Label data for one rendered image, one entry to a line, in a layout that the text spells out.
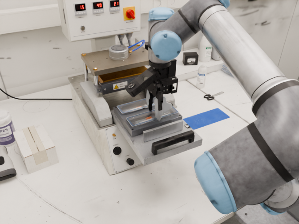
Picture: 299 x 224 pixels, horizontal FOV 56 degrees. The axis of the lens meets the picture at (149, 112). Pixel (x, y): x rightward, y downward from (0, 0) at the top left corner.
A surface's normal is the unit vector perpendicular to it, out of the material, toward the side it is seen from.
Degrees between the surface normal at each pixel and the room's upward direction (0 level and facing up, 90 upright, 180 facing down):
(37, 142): 1
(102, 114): 41
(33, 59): 90
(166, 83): 90
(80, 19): 90
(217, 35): 70
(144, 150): 0
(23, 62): 90
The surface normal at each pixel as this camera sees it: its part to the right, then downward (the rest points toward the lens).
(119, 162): 0.42, 0.11
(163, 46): 0.06, 0.56
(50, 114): 0.01, -0.82
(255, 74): -0.67, -0.26
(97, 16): 0.46, 0.50
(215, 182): -0.51, -0.09
